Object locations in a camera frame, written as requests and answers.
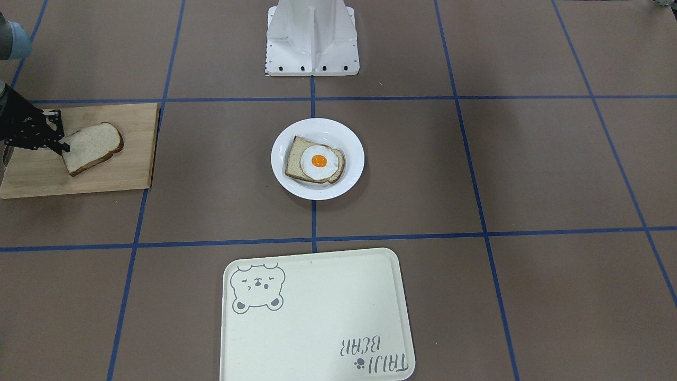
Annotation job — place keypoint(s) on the fried egg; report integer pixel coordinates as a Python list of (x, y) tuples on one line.
[(319, 163)]

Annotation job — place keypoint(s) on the bread slice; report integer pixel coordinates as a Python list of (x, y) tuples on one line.
[(91, 146), (293, 168)]

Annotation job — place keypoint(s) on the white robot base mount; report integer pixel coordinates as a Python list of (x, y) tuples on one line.
[(311, 38)]

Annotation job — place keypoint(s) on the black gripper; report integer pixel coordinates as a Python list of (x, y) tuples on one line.
[(20, 120)]

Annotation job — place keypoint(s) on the cream bear serving tray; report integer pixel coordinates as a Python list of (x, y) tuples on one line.
[(339, 315)]

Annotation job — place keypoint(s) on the wooden cutting board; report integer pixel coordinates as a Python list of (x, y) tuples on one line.
[(39, 173)]

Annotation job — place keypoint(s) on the white round plate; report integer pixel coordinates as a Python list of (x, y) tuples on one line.
[(322, 131)]

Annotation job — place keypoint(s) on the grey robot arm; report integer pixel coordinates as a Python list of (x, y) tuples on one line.
[(15, 44)]

